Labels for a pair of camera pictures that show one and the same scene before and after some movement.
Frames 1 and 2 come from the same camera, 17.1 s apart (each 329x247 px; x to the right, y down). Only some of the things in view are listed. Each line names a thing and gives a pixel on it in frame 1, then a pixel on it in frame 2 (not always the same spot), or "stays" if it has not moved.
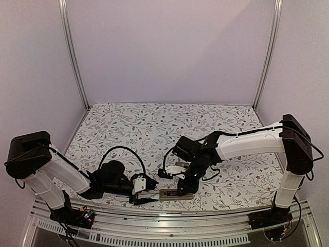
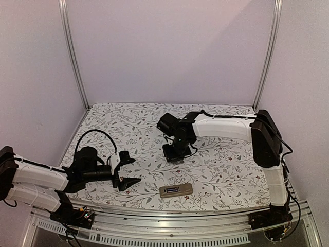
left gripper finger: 142,200 to 127,182
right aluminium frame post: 277,13 stays
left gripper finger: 150,183 to 125,159
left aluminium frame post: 62,4 stays
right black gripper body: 193,186 to 177,152
